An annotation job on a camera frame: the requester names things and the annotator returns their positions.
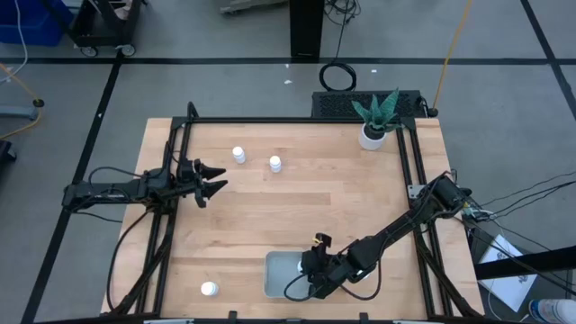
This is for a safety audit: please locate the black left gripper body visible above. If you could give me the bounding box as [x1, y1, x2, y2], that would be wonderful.
[175, 157, 209, 209]

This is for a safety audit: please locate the white bottle with blue label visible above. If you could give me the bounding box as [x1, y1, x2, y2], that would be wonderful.
[528, 297, 576, 324]

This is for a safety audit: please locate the black flat beam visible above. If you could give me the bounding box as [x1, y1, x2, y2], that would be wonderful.
[472, 245, 576, 281]

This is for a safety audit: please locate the grey plastic basket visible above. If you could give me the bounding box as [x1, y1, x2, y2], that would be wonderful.
[263, 250, 316, 300]

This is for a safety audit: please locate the wooden chopstick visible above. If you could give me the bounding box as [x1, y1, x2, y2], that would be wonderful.
[432, 0, 473, 112]

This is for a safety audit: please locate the black perforated metal box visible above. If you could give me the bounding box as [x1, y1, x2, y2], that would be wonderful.
[310, 89, 428, 120]

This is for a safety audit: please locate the black aluminium table frame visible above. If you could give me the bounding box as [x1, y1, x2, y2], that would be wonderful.
[101, 101, 485, 319]

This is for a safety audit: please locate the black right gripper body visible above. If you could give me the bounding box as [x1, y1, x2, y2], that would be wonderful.
[300, 245, 353, 301]

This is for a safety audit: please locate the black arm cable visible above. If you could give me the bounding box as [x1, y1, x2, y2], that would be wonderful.
[105, 209, 152, 311]

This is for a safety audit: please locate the white floor cable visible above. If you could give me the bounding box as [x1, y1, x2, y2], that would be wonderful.
[0, 0, 29, 85]

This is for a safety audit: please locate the grey metal stand foot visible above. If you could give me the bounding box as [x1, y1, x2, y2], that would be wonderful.
[0, 103, 40, 122]

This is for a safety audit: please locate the grey flat board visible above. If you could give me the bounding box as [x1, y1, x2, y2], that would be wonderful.
[219, 0, 290, 14]

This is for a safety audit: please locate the yellow floor cable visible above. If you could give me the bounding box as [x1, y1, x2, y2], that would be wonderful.
[0, 62, 44, 140]

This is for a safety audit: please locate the black square post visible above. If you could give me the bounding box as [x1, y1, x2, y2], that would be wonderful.
[289, 0, 326, 59]

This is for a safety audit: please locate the white printed paper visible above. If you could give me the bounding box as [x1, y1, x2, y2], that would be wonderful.
[476, 233, 539, 312]

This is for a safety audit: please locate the black coiled floor cable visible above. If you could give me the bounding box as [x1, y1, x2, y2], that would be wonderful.
[318, 0, 361, 93]

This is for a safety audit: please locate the green plant in white pot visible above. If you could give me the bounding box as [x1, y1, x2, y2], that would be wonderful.
[350, 87, 403, 152]

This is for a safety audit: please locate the black wheeled cart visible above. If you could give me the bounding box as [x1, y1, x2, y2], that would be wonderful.
[67, 0, 148, 59]

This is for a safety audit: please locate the blue plastic bin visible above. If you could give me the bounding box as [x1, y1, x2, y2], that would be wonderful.
[0, 0, 76, 47]

